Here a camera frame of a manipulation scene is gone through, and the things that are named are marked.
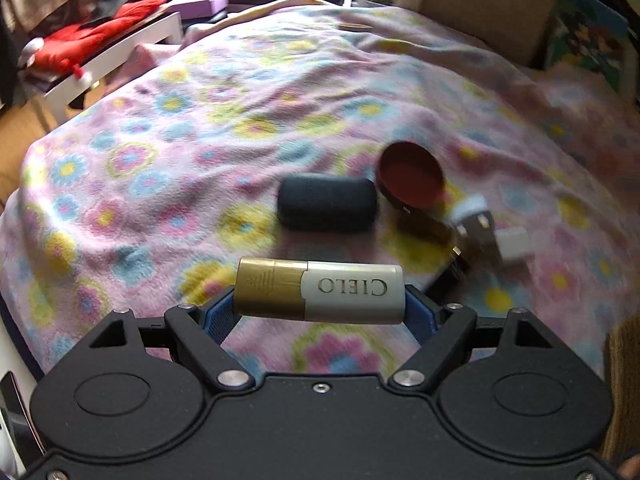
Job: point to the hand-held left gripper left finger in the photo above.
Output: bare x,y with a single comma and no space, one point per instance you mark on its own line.
219,316

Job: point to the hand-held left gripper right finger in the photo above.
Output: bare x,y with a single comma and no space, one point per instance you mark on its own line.
419,310

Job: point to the gold and white tube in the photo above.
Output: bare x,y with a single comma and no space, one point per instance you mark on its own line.
320,290

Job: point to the red-brown round lid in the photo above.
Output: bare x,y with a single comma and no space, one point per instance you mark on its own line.
411,176

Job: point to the dark gold bottle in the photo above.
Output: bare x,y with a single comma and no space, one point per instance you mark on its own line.
434,228

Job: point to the white charger block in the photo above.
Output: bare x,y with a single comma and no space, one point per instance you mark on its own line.
515,244

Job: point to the black oval case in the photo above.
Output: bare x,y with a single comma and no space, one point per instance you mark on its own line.
327,203

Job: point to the floral pink blanket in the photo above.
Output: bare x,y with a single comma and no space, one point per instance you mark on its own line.
210,125

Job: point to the white bench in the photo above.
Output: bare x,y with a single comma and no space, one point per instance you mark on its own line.
125,45

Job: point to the small round metal lid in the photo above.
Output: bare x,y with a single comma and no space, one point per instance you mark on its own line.
354,26

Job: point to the red seat cushion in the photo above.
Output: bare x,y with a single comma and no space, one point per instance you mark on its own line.
100,30

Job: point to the beige upright board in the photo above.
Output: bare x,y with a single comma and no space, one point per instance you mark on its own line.
480,5

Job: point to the purple box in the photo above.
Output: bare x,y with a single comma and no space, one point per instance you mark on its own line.
202,4

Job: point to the cartoon picture board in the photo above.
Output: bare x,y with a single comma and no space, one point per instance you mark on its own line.
585,35

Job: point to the white wall plug adapter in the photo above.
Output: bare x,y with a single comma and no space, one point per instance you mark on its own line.
473,224

